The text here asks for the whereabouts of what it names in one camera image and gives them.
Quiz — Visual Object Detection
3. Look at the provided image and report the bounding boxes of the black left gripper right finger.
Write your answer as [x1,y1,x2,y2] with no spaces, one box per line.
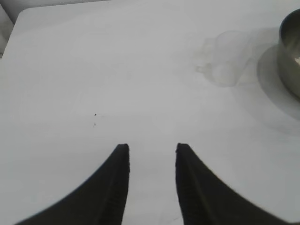
[175,142,293,225]

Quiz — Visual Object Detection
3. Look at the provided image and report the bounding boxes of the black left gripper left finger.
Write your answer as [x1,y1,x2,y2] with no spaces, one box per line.
[14,143,130,225]

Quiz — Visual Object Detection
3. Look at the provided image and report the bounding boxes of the stainless steel mixing bowl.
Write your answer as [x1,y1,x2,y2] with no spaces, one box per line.
[277,8,300,101]

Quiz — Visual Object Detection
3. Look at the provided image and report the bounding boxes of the clear plastic measuring cup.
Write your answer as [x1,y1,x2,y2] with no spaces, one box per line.
[194,31,243,87]

